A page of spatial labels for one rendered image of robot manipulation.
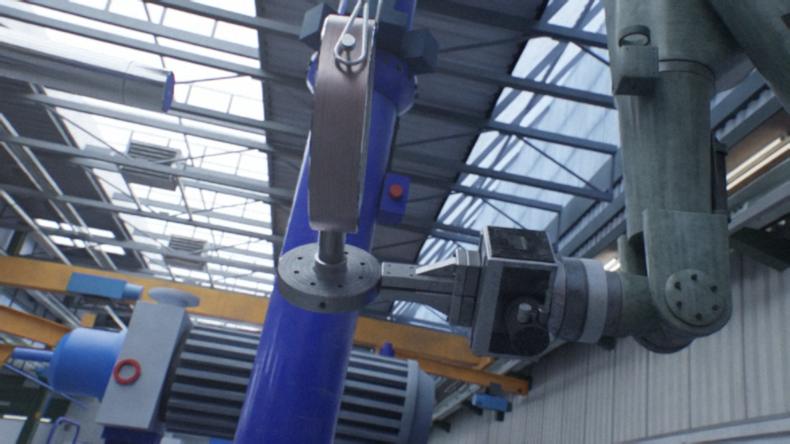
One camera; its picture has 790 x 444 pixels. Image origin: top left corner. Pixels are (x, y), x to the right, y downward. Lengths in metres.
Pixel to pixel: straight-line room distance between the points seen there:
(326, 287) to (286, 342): 1.28
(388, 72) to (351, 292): 1.75
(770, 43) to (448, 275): 0.74
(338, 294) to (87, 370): 3.58
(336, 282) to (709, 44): 0.92
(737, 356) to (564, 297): 6.96
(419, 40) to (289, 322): 1.21
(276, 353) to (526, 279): 1.44
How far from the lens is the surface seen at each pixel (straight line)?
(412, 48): 3.19
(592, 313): 1.52
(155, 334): 4.80
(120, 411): 4.75
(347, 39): 1.20
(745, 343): 8.43
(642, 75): 1.67
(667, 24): 1.81
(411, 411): 4.70
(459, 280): 1.51
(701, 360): 9.12
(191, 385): 4.75
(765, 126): 7.58
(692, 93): 1.76
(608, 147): 12.08
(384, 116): 3.10
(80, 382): 5.00
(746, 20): 1.77
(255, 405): 2.76
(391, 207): 3.02
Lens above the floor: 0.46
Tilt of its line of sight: 22 degrees up
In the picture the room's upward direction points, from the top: 10 degrees clockwise
